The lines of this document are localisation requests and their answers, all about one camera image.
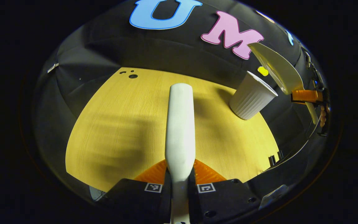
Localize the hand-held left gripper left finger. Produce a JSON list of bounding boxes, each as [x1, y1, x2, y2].
[[99, 159, 172, 223]]

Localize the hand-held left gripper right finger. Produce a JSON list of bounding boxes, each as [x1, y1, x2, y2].
[[187, 159, 262, 223]]

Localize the white dustpan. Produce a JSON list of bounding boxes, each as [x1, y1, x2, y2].
[[247, 42, 319, 125]]

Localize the white ribbed garbage bin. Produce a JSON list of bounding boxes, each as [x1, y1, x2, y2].
[[229, 71, 278, 120]]

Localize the small white broom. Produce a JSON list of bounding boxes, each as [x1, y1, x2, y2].
[[165, 83, 196, 224]]

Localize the wooden desktop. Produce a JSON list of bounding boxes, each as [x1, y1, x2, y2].
[[65, 67, 281, 192]]

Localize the black backdrop cloth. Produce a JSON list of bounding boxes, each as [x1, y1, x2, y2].
[[32, 0, 330, 199]]

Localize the grey cable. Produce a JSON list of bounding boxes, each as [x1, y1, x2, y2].
[[261, 123, 321, 173]]

